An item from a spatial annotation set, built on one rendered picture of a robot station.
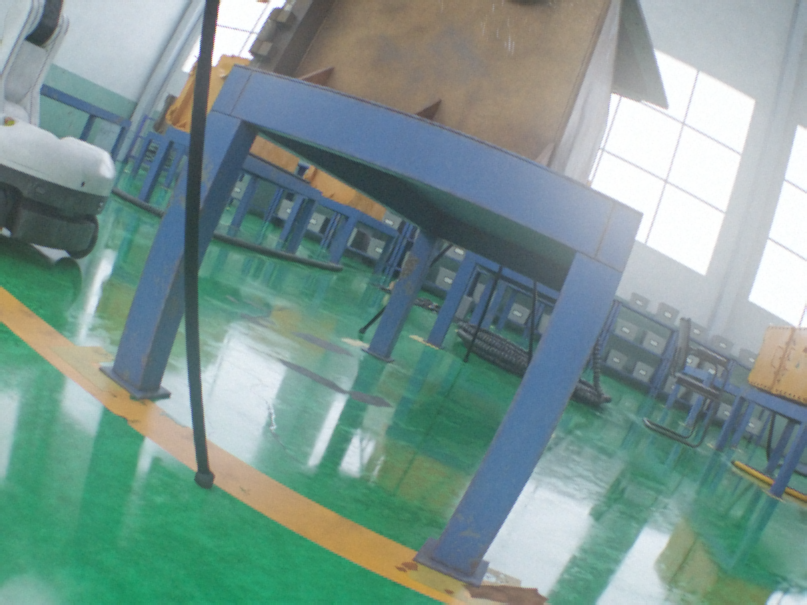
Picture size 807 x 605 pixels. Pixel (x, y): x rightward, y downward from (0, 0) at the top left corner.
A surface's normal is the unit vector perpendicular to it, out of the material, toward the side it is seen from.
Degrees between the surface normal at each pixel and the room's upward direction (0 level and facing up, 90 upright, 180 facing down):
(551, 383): 90
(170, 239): 90
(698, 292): 90
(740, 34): 90
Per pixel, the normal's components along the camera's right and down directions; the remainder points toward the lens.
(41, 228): 0.76, 0.36
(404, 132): -0.25, -0.04
